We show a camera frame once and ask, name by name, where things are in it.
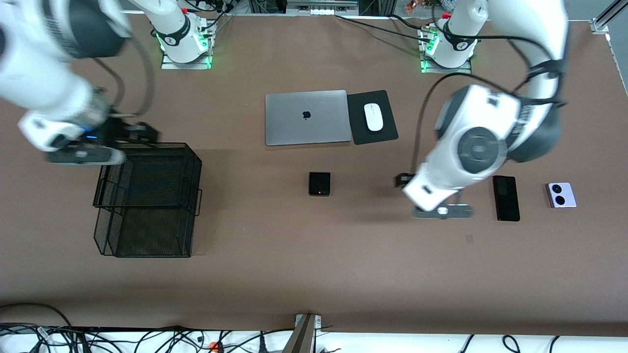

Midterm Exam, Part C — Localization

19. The long black phone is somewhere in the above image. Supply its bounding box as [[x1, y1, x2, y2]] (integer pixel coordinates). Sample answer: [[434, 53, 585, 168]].
[[493, 175, 521, 223]]

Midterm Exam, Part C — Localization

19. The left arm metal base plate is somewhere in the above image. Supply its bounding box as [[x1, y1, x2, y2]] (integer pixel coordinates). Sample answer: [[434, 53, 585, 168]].
[[421, 56, 472, 75]]

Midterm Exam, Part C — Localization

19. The white computer mouse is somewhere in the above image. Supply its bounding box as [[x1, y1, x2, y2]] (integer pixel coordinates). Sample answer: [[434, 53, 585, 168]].
[[364, 102, 384, 132]]

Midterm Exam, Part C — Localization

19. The black mouse pad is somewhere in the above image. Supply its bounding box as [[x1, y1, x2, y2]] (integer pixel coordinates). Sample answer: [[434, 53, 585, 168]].
[[346, 89, 399, 146]]

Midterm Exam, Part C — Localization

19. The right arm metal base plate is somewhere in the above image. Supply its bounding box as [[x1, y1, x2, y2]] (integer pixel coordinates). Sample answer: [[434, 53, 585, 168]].
[[161, 49, 212, 70]]

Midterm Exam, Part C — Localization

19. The silver frame corner bracket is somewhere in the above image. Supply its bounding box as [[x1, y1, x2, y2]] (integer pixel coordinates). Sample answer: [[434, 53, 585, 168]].
[[591, 0, 628, 35]]

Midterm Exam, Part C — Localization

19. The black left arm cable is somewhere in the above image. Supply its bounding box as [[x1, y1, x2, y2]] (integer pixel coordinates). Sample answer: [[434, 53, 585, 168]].
[[412, 34, 565, 177]]

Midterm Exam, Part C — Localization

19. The long black table cable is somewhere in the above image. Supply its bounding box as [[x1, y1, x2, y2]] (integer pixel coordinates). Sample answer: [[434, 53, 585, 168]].
[[335, 15, 432, 45]]

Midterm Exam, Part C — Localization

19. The silver closed laptop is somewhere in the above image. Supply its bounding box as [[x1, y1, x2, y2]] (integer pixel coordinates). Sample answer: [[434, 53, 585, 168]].
[[265, 89, 353, 147]]

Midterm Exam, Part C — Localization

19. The lilac flip phone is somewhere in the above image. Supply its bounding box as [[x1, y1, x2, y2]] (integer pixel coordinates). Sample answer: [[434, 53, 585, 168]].
[[546, 182, 577, 209]]

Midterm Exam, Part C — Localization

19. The small black flip phone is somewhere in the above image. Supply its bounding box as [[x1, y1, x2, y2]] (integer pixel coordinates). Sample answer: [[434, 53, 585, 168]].
[[309, 172, 331, 197]]

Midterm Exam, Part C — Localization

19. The black mesh two-tier tray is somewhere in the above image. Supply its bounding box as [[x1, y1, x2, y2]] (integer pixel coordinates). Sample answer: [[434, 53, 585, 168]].
[[92, 142, 203, 258]]

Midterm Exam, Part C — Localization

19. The white power strip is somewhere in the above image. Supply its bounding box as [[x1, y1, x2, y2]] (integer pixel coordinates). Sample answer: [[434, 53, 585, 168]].
[[287, 1, 359, 15]]

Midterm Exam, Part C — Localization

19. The thick black floor cable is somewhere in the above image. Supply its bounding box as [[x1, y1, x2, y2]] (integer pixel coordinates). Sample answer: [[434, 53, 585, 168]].
[[0, 303, 74, 339]]

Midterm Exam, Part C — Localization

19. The short black table cable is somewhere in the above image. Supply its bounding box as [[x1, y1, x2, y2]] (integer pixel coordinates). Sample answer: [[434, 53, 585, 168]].
[[390, 14, 440, 31]]

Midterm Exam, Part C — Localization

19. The grey metal camera post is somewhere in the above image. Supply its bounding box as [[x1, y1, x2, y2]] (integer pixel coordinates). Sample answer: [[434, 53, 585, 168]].
[[282, 314, 322, 353]]

